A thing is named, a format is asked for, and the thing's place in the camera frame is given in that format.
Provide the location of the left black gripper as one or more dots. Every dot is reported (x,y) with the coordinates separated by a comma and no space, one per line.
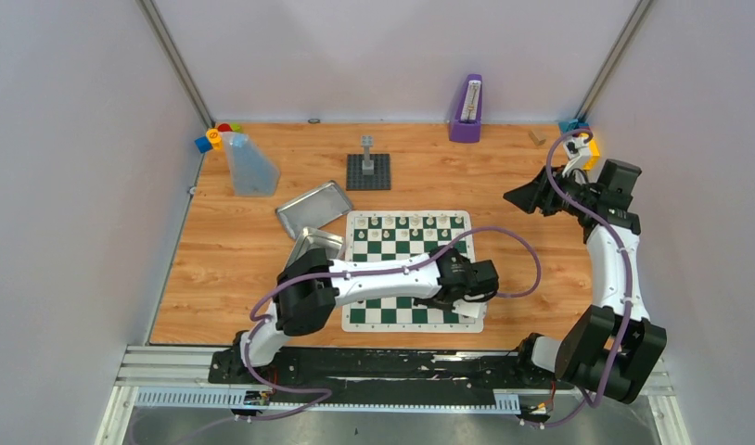
(462,294)

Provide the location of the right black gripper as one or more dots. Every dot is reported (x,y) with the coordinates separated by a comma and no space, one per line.
(536,193)

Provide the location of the green white chess mat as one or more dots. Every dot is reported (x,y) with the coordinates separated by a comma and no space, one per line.
(399,235)

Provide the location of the metal tin with black pieces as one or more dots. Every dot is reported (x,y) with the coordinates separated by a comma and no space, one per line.
(312,238)

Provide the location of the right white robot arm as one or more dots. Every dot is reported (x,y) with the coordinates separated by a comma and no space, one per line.
(613,347)

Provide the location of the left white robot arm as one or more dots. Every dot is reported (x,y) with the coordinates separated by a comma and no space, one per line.
(312,287)

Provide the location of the small wooden block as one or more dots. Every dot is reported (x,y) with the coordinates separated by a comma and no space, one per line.
(537,137)

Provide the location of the yellow toy block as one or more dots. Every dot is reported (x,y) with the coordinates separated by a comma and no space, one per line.
(593,157)

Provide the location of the purple metronome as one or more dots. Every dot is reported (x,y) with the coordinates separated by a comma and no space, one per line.
(464,124)

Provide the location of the dark grey lego baseplate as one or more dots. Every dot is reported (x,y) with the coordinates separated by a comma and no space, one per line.
(379,178)

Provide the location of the metal tin lid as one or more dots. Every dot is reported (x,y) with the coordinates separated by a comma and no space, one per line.
(315,208)

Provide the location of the grey lego tower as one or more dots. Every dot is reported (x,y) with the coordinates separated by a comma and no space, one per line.
(367,143)

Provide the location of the translucent blue plastic container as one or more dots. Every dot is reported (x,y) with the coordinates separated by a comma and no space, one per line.
(252,173)

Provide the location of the colourful toy blocks left corner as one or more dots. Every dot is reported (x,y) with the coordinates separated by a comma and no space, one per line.
(213,139)

